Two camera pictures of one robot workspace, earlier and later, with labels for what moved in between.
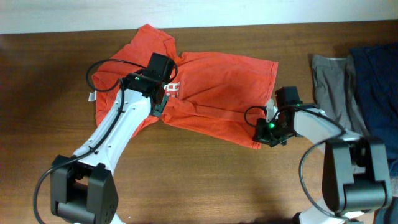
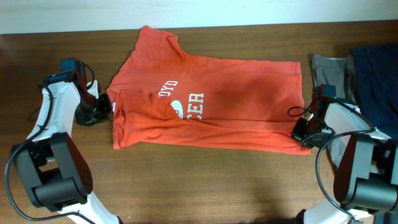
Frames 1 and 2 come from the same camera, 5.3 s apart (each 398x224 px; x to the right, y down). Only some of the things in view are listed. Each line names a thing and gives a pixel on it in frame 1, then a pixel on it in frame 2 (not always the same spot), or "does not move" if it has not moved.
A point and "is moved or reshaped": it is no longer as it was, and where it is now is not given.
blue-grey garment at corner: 388,215 does not move
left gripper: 157,110 to 106,110
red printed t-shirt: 224,96 is moved or reshaped
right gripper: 261,135 to 296,134
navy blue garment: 376,70 does not move
